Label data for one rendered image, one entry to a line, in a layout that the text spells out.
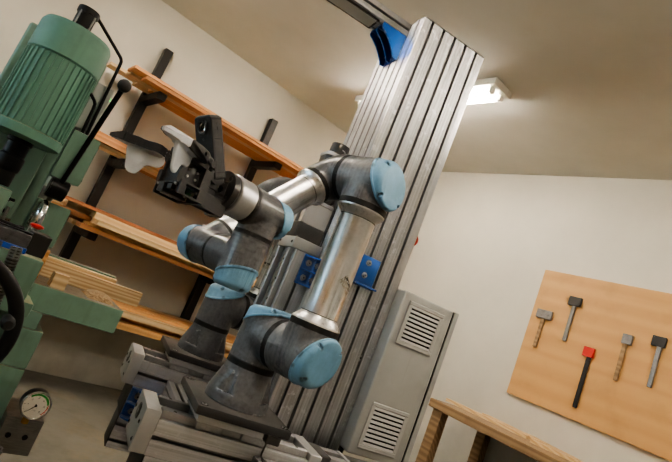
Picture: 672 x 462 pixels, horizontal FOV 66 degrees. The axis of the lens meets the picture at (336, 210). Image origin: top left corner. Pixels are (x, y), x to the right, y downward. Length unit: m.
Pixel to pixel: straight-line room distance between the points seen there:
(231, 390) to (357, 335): 0.44
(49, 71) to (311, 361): 0.93
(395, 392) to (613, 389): 2.25
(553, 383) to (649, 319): 0.70
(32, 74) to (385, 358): 1.16
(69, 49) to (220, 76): 2.91
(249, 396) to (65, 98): 0.84
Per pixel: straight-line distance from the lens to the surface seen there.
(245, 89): 4.40
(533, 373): 3.85
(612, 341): 3.70
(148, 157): 0.91
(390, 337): 1.51
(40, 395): 1.39
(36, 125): 1.44
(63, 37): 1.48
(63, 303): 1.39
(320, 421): 1.55
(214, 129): 0.91
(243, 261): 0.96
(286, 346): 1.14
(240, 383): 1.23
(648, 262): 3.81
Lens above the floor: 1.09
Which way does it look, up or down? 11 degrees up
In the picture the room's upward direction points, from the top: 22 degrees clockwise
